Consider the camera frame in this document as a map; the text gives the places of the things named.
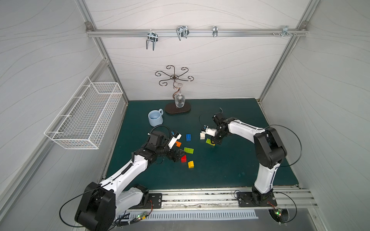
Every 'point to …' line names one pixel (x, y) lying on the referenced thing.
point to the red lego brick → (184, 159)
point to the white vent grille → (191, 214)
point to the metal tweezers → (221, 109)
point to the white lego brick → (202, 136)
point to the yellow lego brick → (191, 164)
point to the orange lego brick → (178, 144)
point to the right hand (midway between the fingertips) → (214, 138)
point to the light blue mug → (155, 117)
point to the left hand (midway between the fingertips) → (180, 149)
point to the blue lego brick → (188, 137)
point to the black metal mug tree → (170, 108)
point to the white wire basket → (82, 121)
